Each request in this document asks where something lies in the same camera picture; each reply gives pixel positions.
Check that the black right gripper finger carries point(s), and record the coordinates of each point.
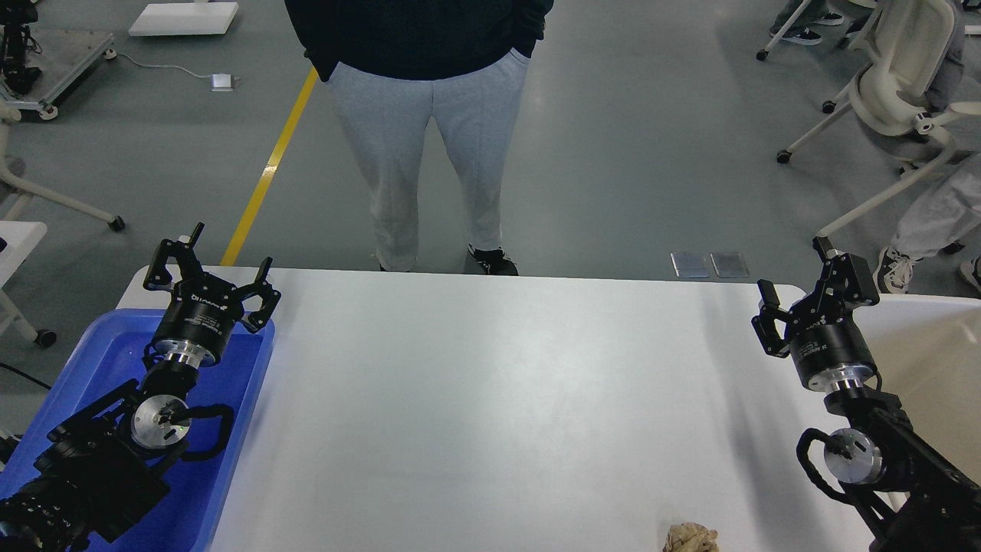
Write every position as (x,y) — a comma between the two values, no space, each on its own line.
(845,283)
(764,324)

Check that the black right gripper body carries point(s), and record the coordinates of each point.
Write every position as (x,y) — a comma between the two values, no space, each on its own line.
(826,345)

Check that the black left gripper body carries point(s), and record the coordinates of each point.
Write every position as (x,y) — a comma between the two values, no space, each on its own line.
(202,314)

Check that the brown paper ball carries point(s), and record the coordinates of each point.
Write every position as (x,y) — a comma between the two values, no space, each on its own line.
(690,537)

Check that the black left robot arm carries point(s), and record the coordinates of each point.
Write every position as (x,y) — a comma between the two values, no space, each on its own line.
(135,446)

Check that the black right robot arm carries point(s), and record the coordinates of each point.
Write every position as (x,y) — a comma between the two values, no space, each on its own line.
(909,495)

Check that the right metal floor plate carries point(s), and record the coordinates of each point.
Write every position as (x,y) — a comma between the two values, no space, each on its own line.
(729,264)

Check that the metal floor plate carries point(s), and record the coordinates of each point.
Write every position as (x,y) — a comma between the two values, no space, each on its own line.
(689,265)
(729,264)

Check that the blue plastic bin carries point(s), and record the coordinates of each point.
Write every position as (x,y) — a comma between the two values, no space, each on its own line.
(218,408)

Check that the white plastic bin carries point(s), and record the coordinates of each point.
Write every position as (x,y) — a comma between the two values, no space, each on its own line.
(928,350)

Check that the left metal floor plate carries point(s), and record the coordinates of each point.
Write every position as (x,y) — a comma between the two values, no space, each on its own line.
(689,265)

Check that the white office chair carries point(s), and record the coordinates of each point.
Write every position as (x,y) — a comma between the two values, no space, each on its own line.
(906,42)

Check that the standing person grey trousers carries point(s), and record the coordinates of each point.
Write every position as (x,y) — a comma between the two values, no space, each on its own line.
(394,67)

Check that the metal wheeled cart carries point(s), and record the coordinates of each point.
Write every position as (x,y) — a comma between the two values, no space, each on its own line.
(39,66)

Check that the far seated person feet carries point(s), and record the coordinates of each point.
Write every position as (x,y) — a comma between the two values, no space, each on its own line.
(795,24)

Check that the white flat board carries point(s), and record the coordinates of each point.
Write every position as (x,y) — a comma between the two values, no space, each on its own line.
(184,19)

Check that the white power adapter with cable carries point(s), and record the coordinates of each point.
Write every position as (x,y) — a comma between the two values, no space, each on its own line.
(218,82)

